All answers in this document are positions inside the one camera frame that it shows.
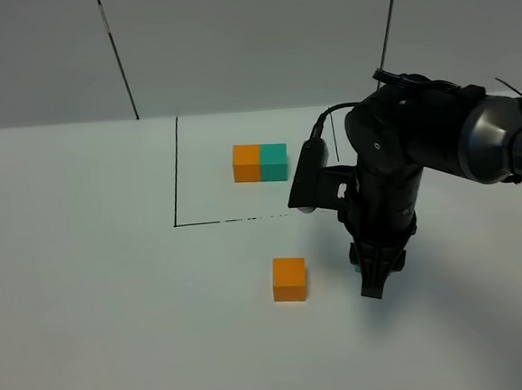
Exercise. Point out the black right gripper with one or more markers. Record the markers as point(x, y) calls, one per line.
point(380, 216)

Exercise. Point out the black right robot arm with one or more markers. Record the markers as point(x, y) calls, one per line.
point(410, 124)

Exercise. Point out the template teal cube block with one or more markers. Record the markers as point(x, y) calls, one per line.
point(273, 162)

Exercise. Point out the template orange cube block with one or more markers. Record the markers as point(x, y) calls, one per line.
point(246, 163)

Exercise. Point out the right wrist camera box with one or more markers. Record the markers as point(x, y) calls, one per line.
point(315, 185)

